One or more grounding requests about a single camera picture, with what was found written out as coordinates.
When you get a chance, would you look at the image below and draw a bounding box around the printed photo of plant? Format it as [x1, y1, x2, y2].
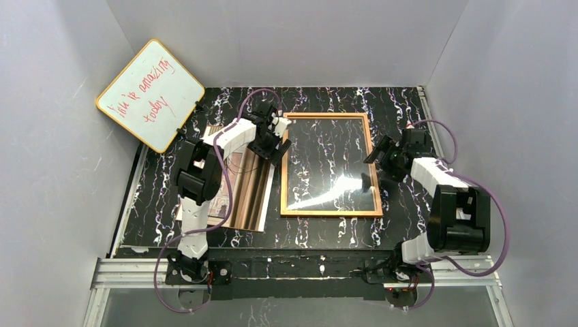
[177, 126, 274, 232]

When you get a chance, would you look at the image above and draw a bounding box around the transparent acrylic sheet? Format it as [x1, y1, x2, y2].
[286, 118, 376, 211]

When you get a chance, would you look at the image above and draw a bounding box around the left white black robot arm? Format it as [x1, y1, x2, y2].
[176, 105, 292, 260]

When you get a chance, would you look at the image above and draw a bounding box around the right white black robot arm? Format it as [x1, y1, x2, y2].
[364, 128, 491, 265]

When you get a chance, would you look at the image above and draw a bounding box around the whiteboard with red writing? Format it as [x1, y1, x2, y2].
[95, 39, 205, 153]

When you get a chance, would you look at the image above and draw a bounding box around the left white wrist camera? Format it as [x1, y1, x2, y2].
[272, 116, 292, 138]

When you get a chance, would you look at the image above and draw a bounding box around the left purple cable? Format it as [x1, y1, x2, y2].
[153, 88, 284, 315]

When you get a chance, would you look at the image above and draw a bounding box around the purple cable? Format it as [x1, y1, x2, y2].
[153, 88, 284, 315]
[406, 119, 512, 311]

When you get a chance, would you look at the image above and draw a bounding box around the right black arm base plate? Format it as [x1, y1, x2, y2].
[361, 258, 431, 286]

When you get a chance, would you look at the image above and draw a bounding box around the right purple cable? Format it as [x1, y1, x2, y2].
[406, 119, 512, 311]

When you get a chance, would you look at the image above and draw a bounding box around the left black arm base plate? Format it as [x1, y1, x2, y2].
[164, 261, 232, 285]

